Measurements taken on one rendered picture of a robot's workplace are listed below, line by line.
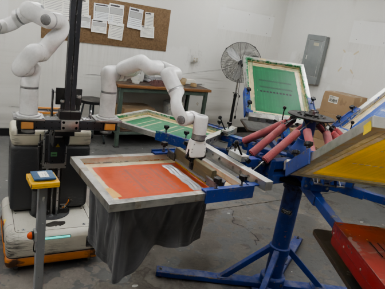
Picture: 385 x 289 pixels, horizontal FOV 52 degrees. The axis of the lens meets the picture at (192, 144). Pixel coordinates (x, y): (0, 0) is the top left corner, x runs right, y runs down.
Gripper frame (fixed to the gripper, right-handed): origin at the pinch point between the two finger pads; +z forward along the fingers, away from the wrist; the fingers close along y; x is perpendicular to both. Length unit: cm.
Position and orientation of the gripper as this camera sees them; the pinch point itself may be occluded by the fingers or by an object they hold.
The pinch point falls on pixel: (193, 165)
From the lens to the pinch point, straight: 217.9
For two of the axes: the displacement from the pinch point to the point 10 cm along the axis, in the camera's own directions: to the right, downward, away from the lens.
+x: 5.2, 3.1, -7.9
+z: -1.5, 9.5, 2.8
